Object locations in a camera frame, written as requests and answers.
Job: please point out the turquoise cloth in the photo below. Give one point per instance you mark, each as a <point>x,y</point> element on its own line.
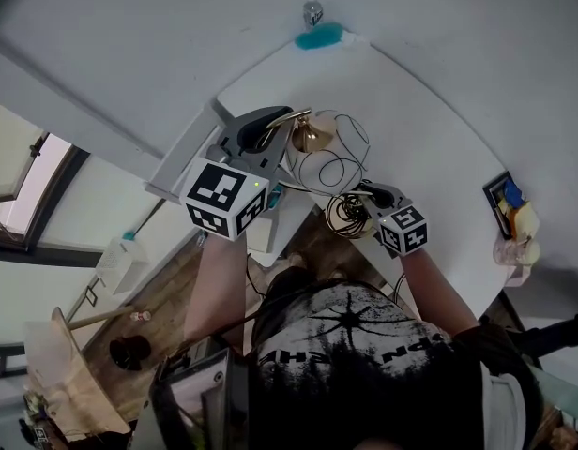
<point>317,35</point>

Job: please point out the small red label bottle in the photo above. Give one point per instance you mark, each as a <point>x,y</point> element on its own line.
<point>141,316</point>

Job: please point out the black chair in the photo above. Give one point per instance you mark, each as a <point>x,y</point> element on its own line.
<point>556,335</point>

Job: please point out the black framed window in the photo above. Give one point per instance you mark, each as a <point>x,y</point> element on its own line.
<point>59,181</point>

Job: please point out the wooden table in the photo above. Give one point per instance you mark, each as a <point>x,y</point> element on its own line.
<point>82,392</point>

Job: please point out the white crumpled tissue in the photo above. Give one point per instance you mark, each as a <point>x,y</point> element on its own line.
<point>354,38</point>

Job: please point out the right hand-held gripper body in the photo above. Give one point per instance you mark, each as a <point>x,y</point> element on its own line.
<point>404,230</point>

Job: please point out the turquoise broom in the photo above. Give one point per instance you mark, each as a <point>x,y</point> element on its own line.
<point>128,235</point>

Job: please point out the brass lamp with black cord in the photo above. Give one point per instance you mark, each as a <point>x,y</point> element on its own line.
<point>317,134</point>

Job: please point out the person's left forearm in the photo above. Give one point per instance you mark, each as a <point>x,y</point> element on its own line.
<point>218,289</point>

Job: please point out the white low shelf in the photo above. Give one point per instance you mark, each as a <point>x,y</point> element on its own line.
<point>289,223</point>

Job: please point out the white long desk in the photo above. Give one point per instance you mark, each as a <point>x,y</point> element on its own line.
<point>411,124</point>

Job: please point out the clear plastic bottle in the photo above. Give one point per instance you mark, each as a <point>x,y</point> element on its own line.
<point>312,14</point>

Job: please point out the white wooden panel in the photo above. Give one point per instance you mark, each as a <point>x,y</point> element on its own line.
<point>176,167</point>

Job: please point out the black printed t-shirt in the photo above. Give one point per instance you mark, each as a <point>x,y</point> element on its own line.
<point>364,345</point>

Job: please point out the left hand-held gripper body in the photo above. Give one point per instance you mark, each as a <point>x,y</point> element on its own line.
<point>225,199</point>

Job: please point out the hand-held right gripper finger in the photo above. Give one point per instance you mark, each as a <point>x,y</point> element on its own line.
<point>372,206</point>
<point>383,194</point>

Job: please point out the grey chest-mounted box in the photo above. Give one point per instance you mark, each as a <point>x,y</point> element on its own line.
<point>190,401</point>

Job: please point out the glass jar ornament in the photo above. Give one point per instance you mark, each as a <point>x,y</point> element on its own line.
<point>523,223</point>

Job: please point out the white storage box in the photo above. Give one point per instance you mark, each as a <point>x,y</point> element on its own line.
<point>117,263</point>

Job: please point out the small black-framed wall plate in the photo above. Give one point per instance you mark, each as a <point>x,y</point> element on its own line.
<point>92,295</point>

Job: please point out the teal and black shoe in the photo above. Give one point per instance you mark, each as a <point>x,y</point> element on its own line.
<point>276,200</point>

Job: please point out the black tray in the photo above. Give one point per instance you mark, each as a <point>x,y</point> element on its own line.
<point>496,199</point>

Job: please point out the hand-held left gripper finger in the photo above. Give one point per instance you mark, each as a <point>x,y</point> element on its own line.
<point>251,124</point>
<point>275,153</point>

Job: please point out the blue packet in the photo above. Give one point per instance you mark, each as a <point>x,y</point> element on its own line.
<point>513,192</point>

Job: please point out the person's right forearm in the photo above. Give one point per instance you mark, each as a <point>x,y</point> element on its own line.
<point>430,293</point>

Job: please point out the black bin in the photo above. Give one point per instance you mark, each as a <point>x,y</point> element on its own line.
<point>129,352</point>

